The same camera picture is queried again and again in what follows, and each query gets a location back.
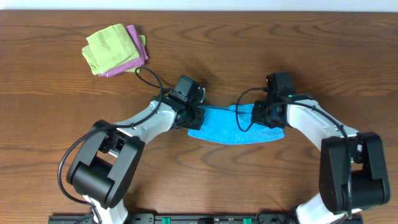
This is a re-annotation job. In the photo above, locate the blue microfiber cloth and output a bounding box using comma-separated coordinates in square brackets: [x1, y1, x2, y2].
[188, 104, 285, 145]

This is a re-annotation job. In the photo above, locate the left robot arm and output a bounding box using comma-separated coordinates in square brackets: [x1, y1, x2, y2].
[66, 84, 205, 223]

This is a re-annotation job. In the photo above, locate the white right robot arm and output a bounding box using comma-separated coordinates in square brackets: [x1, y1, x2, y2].
[251, 94, 391, 223]

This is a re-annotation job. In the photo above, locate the pink folded cloth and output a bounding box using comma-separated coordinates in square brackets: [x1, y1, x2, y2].
[99, 25, 149, 77]

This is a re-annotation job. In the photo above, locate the green folded cloth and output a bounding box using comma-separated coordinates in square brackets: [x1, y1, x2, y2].
[82, 24, 136, 76]

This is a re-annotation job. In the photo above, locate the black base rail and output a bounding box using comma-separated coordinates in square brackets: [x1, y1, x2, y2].
[48, 213, 363, 224]

